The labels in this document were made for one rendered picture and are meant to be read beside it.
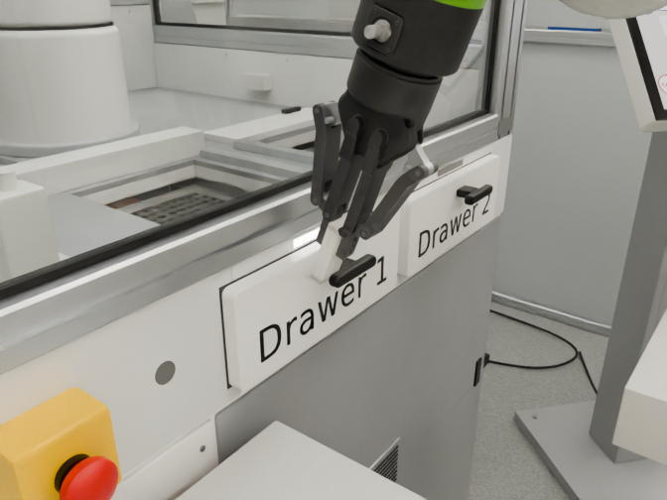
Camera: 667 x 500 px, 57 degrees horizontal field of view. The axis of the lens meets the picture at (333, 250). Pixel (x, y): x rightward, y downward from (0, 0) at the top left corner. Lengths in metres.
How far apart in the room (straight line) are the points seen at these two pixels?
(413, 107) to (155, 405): 0.33
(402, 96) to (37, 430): 0.36
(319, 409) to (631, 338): 1.03
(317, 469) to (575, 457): 1.27
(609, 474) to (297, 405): 1.18
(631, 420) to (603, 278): 1.73
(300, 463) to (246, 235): 0.23
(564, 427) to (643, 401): 1.24
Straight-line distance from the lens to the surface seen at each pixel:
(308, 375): 0.73
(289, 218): 0.63
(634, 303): 1.62
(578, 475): 1.77
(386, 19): 0.48
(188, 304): 0.55
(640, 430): 0.68
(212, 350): 0.59
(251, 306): 0.58
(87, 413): 0.47
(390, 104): 0.50
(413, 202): 0.80
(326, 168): 0.58
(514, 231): 2.43
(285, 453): 0.64
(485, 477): 1.75
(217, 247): 0.56
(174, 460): 0.62
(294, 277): 0.62
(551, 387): 2.12
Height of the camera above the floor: 1.19
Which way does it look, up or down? 24 degrees down
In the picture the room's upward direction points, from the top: straight up
